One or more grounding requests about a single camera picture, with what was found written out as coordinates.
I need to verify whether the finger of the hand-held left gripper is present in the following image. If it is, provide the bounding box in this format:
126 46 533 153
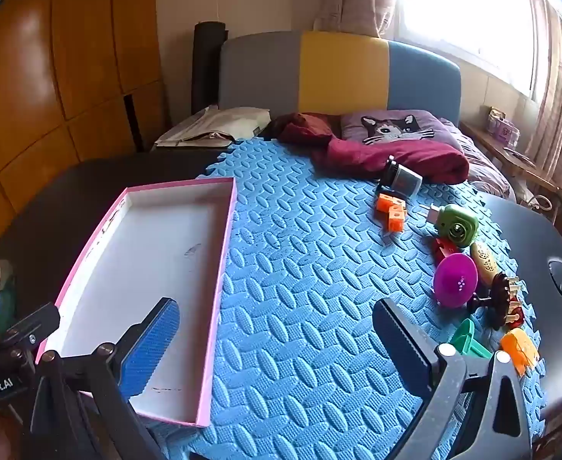
5 303 61 360

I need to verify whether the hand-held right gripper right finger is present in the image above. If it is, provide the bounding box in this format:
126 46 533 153
372 297 533 460

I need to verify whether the grey black jar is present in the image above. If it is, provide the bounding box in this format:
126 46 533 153
376 154 423 200

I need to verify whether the dark brown flower-shaped toy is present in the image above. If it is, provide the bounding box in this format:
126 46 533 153
468 271 514 330

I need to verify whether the rust red cloth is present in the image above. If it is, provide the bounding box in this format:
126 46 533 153
269 112 341 145

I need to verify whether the green plastic toy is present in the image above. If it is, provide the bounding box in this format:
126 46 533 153
448 319 495 360

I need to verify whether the maroon cloth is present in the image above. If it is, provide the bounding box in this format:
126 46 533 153
310 136 470 185

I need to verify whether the white cable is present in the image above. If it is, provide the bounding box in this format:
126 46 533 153
521 192 555 212

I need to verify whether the red building block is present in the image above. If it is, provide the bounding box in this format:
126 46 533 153
429 237 461 264

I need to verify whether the pink quilt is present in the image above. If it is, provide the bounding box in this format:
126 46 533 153
437 117 516 202

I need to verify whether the pink cardboard box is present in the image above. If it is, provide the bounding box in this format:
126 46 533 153
35 177 238 428

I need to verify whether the beige oval perforated case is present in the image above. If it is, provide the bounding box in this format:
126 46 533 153
470 242 502 288

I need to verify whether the wooden wardrobe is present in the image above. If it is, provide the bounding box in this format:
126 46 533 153
0 0 171 260

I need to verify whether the orange yellow plastic toy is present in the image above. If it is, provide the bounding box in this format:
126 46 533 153
499 327 541 375

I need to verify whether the green white plug-in device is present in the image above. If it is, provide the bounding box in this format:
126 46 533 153
427 204 480 249

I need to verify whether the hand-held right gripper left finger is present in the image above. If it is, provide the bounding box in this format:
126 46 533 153
31 297 181 460

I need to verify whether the purple plastic toy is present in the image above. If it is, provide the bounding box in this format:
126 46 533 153
434 252 479 308

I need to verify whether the window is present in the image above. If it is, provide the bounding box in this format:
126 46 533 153
391 0 550 101

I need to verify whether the blue foam mat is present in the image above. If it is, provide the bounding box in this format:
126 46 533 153
151 139 547 460

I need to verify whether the pink storage box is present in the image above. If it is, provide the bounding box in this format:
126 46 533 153
487 105 521 147

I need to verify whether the grey yellow blue headboard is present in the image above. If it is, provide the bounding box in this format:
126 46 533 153
218 31 462 128

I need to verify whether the wooden side desk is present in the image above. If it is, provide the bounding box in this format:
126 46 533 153
460 120 562 245

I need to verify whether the purple cat print pillow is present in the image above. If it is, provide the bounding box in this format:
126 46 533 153
341 109 454 147

